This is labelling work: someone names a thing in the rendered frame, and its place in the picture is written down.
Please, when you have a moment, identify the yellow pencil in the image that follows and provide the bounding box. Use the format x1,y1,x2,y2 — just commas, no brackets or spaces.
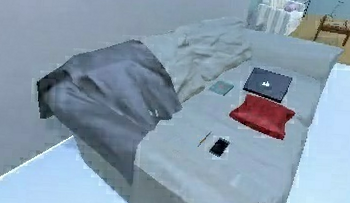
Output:
197,130,212,148

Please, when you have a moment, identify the teal square book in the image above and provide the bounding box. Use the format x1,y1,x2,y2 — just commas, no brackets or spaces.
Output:
208,79,235,98

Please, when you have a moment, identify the pale grey crumpled sheet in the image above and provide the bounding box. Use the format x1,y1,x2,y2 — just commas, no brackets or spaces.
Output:
139,12,255,107

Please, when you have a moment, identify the dark grey blanket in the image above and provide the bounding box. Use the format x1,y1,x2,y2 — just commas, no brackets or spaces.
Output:
32,34,186,188

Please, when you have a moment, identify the black phone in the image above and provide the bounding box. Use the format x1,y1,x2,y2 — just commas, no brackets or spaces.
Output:
208,136,231,158

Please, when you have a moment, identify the red pillow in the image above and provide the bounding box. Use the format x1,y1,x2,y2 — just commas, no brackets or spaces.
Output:
227,92,297,142

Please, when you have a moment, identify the dark blue laptop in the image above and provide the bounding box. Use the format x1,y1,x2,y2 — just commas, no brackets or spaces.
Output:
242,66,294,105

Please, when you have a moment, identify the pale grey bed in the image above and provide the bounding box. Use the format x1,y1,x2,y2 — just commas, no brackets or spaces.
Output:
69,17,346,203

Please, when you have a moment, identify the pale grey pillow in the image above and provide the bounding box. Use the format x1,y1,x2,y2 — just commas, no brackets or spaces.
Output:
242,27,346,82

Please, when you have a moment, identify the white laundry basket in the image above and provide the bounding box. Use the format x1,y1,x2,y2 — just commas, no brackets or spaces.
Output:
247,0,311,38

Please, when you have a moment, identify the brown wooden chair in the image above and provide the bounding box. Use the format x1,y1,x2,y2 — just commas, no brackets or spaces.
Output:
312,0,350,48

